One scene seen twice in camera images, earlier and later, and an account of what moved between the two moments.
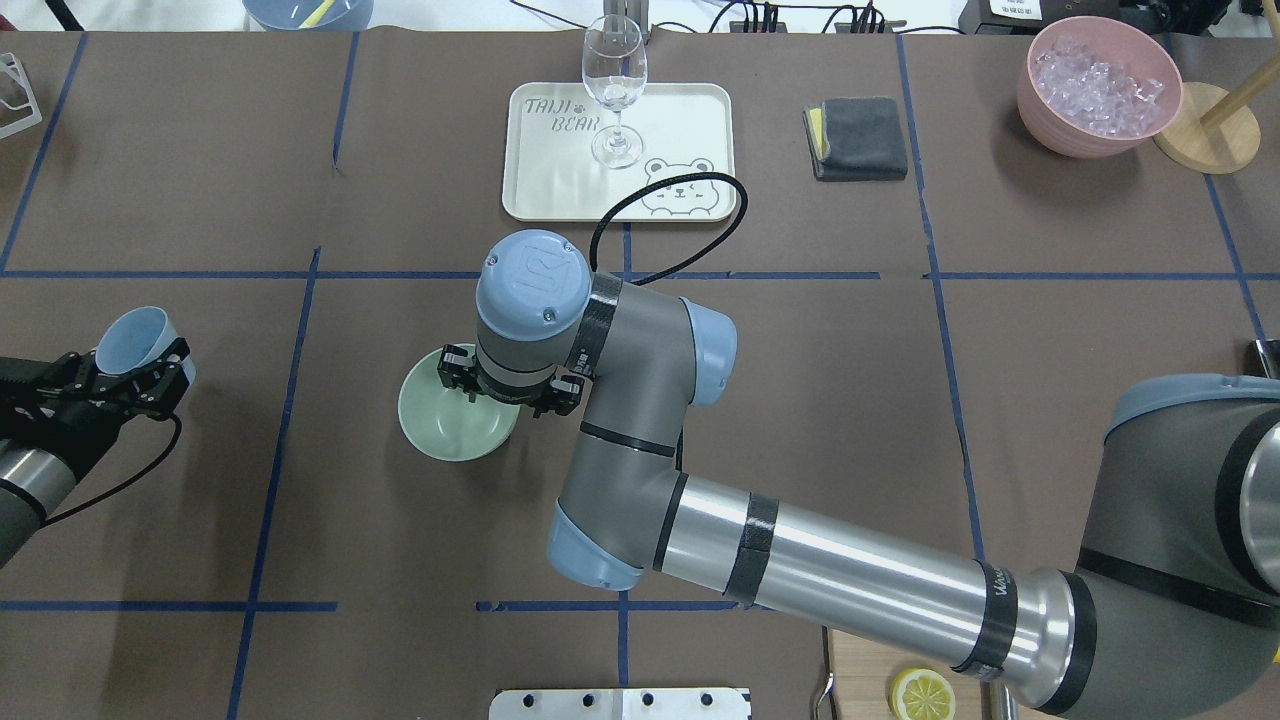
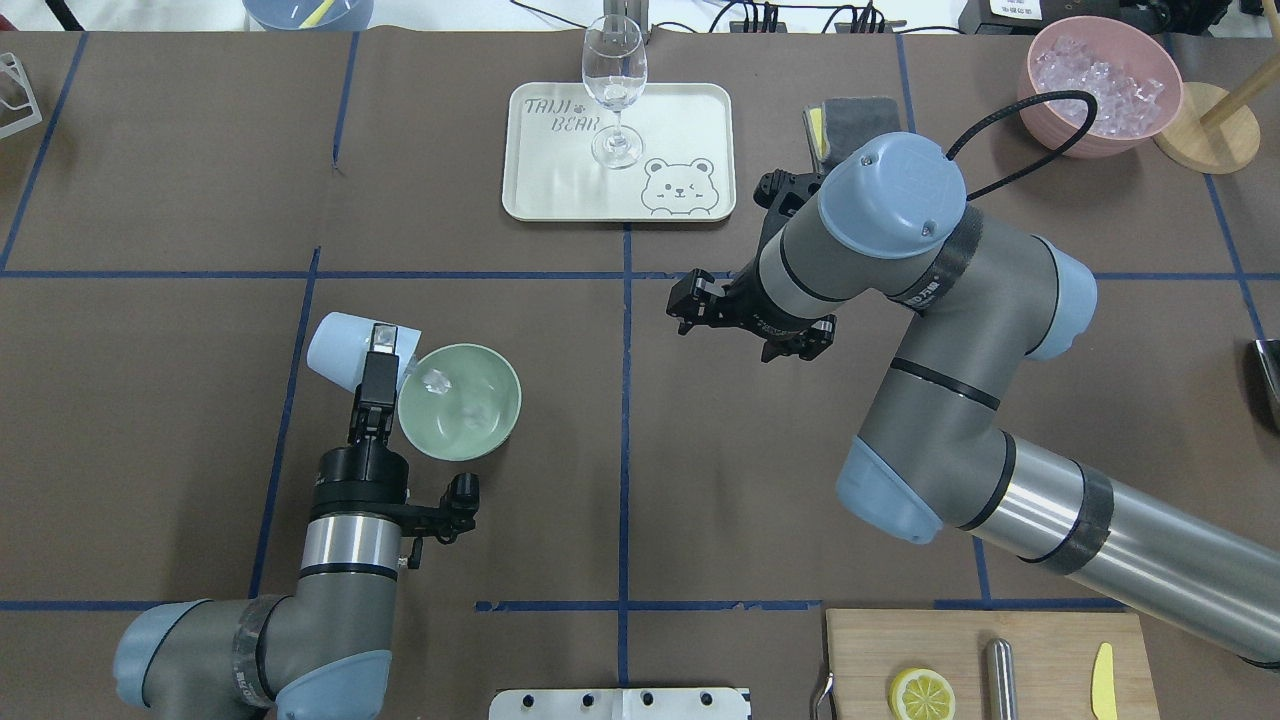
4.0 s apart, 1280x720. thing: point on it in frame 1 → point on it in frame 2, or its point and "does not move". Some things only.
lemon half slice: [922, 694] does not move
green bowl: [444, 423] does not move
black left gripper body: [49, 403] → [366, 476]
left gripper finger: [159, 398] → [381, 367]
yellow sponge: [816, 119] does not move
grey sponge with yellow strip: [863, 137] does not move
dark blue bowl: [310, 15] does not move
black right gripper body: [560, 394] → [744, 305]
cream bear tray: [550, 172] does not move
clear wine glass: [615, 69] does not move
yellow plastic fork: [318, 14] does not move
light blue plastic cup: [135, 338] → [337, 344]
